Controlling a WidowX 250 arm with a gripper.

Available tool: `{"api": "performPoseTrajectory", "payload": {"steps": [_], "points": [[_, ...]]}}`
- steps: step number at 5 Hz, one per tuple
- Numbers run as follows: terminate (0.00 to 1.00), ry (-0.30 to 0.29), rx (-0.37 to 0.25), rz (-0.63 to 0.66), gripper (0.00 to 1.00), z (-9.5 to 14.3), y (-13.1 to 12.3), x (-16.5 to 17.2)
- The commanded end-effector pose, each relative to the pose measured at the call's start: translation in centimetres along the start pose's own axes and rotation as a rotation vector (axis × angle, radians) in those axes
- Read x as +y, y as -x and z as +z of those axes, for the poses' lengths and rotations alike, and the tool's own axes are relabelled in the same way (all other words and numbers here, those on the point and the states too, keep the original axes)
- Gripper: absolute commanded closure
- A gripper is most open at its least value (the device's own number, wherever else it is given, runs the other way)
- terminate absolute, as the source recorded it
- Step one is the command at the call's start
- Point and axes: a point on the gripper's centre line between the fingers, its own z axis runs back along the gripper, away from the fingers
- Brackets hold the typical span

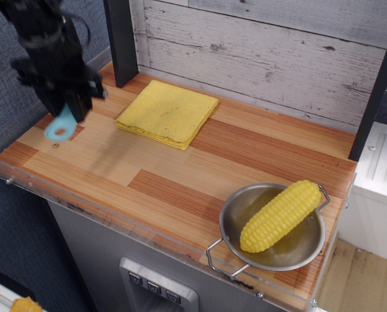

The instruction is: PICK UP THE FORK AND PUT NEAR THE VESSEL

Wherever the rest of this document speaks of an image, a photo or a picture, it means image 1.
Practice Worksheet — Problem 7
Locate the black vertical post left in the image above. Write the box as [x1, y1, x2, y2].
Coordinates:
[103, 0, 138, 88]

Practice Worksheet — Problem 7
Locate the white appliance with ridged top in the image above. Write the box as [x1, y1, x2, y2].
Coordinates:
[337, 122, 387, 259]

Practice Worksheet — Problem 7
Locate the yellow object bottom left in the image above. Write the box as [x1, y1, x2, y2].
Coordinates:
[9, 297, 44, 312]

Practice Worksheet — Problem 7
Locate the clear acrylic table guard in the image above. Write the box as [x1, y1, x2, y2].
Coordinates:
[0, 47, 358, 309]

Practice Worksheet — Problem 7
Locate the black vertical post right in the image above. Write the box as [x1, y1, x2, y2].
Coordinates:
[348, 49, 387, 161]

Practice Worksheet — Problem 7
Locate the light blue dish brush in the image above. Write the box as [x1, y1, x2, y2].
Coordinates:
[44, 104, 77, 142]

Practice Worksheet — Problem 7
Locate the black vertical post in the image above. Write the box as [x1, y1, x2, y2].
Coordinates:
[103, 0, 138, 88]
[348, 49, 387, 161]

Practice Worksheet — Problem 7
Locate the yellow folded cloth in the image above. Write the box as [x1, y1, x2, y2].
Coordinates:
[116, 80, 219, 151]

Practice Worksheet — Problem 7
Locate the steel bowl with wire handles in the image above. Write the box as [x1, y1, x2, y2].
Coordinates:
[218, 180, 330, 278]

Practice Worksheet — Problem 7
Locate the grey cabinet with dispenser panel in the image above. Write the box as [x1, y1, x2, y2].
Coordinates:
[49, 202, 280, 311]

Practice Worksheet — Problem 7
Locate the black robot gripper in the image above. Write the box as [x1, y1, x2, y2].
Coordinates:
[11, 24, 105, 123]

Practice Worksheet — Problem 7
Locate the yellow plastic corn cob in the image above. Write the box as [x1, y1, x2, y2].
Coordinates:
[240, 180, 321, 254]

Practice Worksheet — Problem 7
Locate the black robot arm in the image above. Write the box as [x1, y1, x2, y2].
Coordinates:
[0, 1, 105, 123]

